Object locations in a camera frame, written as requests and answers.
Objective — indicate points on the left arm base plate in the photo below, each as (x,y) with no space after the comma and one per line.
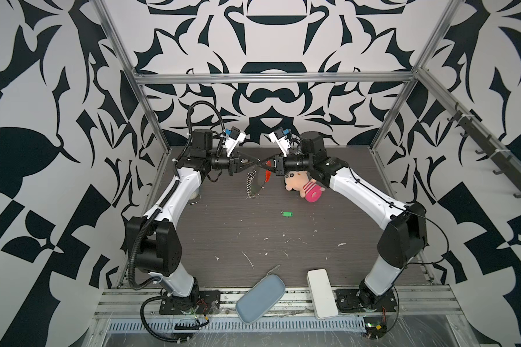
(201,302)

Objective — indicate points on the wall hook rack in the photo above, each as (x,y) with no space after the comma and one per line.
(489,146)

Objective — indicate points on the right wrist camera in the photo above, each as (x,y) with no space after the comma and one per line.
(281,139)

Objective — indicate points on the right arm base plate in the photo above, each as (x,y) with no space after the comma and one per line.
(360,300)

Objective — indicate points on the pink plush doll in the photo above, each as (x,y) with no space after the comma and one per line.
(308,188)

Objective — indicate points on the metal keyring with chain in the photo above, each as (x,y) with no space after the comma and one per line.
(255,183)

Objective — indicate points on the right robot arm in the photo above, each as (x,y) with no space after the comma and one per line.
(310,170)

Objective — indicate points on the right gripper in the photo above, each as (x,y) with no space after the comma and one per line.
(281,164)

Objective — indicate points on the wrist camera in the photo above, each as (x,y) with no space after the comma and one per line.
(234,137)
(281,139)

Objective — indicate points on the grey glasses case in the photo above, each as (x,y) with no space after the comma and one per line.
(254,304)

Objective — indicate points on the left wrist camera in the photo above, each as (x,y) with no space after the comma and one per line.
(234,137)

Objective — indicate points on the white dome timer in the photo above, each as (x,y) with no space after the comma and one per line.
(194,200)

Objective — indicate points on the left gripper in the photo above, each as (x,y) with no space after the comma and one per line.
(234,163)

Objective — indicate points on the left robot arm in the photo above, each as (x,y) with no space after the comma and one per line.
(154,250)

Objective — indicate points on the white rectangular box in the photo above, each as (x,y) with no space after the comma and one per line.
(322,295)

